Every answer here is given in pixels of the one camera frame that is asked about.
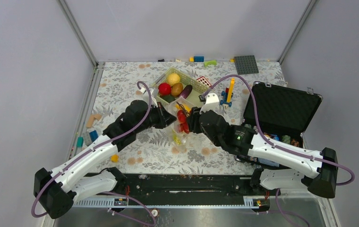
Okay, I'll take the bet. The pale green perforated basket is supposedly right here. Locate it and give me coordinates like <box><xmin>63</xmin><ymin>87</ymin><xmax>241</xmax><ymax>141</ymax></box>
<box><xmin>152</xmin><ymin>68</ymin><xmax>209</xmax><ymax>107</ymax></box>

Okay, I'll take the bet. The blue grey brick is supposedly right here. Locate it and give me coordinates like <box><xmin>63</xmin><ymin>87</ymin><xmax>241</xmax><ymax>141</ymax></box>
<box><xmin>82</xmin><ymin>130</ymin><xmax>99</xmax><ymax>146</ymax></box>

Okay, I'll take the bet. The brown kiwi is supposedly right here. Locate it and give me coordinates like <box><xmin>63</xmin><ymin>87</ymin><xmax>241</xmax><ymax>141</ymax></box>
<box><xmin>171</xmin><ymin>82</ymin><xmax>183</xmax><ymax>97</ymax></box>

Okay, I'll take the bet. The red white grid toy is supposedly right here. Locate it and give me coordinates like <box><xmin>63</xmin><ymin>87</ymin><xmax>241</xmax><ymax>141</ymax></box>
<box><xmin>196</xmin><ymin>76</ymin><xmax>212</xmax><ymax>90</ymax></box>

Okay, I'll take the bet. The black foam-lined case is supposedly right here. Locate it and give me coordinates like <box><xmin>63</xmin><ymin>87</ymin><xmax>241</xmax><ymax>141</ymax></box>
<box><xmin>235</xmin><ymin>81</ymin><xmax>323</xmax><ymax>166</ymax></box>

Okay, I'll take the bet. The dark green avocado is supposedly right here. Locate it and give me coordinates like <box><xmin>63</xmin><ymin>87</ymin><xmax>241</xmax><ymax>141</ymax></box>
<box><xmin>161</xmin><ymin>95</ymin><xmax>176</xmax><ymax>103</ymax></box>

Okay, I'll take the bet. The yellow lemon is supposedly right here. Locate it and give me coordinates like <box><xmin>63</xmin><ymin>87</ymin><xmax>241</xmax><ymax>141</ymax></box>
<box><xmin>166</xmin><ymin>73</ymin><xmax>180</xmax><ymax>87</ymax></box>

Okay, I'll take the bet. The small yellow block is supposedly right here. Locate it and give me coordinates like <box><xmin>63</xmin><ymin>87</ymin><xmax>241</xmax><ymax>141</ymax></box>
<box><xmin>110</xmin><ymin>154</ymin><xmax>119</xmax><ymax>163</ymax></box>

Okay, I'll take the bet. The clear dotted zip top bag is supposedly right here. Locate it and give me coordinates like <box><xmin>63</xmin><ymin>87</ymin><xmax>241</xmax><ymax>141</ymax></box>
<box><xmin>166</xmin><ymin>96</ymin><xmax>194</xmax><ymax>148</ymax></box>

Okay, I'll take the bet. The orange mango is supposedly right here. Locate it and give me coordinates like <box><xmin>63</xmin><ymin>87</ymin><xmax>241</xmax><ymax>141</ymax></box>
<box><xmin>175</xmin><ymin>104</ymin><xmax>191</xmax><ymax>113</ymax></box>

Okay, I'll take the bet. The teal small brick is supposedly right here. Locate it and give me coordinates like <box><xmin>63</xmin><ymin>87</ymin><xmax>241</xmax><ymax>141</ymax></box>
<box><xmin>76</xmin><ymin>137</ymin><xmax>84</xmax><ymax>148</ymax></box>

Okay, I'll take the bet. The blue yellow brick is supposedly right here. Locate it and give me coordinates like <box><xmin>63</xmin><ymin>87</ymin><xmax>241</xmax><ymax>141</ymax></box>
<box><xmin>189</xmin><ymin>56</ymin><xmax>205</xmax><ymax>62</ymax></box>

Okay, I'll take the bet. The yellow blue block toy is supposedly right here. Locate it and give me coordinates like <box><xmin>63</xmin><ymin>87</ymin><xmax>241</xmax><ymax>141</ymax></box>
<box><xmin>220</xmin><ymin>79</ymin><xmax>235</xmax><ymax>108</ymax></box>

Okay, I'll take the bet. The poker chips row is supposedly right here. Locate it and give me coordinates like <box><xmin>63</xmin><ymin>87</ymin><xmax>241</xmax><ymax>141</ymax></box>
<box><xmin>264</xmin><ymin>133</ymin><xmax>302</xmax><ymax>147</ymax></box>

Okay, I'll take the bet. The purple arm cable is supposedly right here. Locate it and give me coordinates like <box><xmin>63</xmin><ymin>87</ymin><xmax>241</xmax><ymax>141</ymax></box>
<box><xmin>31</xmin><ymin>81</ymin><xmax>153</xmax><ymax>218</ymax></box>
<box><xmin>200</xmin><ymin>74</ymin><xmax>355</xmax><ymax>227</ymax></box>

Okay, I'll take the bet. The yellow-green starfruit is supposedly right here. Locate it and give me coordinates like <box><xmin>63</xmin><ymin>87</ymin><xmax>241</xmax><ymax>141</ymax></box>
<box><xmin>172</xmin><ymin>132</ymin><xmax>183</xmax><ymax>146</ymax></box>

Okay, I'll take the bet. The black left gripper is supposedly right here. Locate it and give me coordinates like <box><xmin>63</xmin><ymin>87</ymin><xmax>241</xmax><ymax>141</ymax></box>
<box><xmin>135</xmin><ymin>102</ymin><xmax>177</xmax><ymax>133</ymax></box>

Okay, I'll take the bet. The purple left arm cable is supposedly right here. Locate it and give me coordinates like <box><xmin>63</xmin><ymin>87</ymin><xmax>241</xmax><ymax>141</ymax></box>
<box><xmin>31</xmin><ymin>81</ymin><xmax>153</xmax><ymax>218</ymax></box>

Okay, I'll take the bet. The tan wooden block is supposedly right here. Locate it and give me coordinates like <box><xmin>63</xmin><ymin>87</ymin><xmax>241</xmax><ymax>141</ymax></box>
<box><xmin>85</xmin><ymin>113</ymin><xmax>102</xmax><ymax>128</ymax></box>

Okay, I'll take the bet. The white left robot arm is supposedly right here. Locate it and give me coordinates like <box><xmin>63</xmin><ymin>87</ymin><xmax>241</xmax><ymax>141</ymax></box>
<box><xmin>33</xmin><ymin>100</ymin><xmax>176</xmax><ymax>219</ymax></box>

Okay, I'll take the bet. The red apple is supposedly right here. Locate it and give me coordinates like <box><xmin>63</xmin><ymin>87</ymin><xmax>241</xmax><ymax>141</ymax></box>
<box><xmin>158</xmin><ymin>82</ymin><xmax>171</xmax><ymax>96</ymax></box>

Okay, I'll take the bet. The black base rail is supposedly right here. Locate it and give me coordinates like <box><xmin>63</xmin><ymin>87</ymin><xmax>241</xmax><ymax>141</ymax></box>
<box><xmin>65</xmin><ymin>169</ymin><xmax>282</xmax><ymax>208</ymax></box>

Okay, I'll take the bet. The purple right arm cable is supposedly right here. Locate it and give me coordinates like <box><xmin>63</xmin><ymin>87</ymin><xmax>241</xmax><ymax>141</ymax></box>
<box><xmin>200</xmin><ymin>74</ymin><xmax>355</xmax><ymax>227</ymax></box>

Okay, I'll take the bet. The purple eggplant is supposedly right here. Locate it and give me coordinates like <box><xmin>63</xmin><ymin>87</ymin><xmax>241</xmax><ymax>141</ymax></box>
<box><xmin>179</xmin><ymin>85</ymin><xmax>193</xmax><ymax>99</ymax></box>

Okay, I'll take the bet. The green arch block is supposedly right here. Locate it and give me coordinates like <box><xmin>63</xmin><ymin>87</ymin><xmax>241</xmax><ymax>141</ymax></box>
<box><xmin>204</xmin><ymin>60</ymin><xmax>217</xmax><ymax>68</ymax></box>

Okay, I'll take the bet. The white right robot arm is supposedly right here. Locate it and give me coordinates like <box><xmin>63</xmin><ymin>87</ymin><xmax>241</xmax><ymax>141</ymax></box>
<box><xmin>187</xmin><ymin>107</ymin><xmax>338</xmax><ymax>199</ymax></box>

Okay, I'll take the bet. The grey building baseplate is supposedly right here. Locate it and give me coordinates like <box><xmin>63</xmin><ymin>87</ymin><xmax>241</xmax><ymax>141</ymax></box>
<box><xmin>234</xmin><ymin>55</ymin><xmax>259</xmax><ymax>75</ymax></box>

